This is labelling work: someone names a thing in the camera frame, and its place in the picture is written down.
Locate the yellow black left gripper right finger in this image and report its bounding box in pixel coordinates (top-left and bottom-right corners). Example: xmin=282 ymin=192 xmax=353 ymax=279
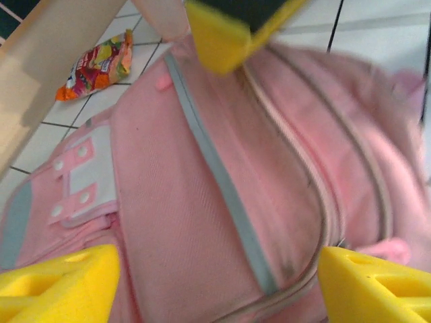
xmin=318 ymin=246 xmax=431 ymax=323

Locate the red yellow snack bag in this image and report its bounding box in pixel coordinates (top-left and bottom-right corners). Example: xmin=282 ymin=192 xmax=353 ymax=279
xmin=55 ymin=29 xmax=134 ymax=102

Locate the pink backpack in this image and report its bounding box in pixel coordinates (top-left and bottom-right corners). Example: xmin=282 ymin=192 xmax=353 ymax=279
xmin=0 ymin=0 xmax=431 ymax=323

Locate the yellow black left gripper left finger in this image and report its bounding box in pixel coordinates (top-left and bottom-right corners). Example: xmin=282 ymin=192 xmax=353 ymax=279
xmin=0 ymin=244 xmax=121 ymax=323

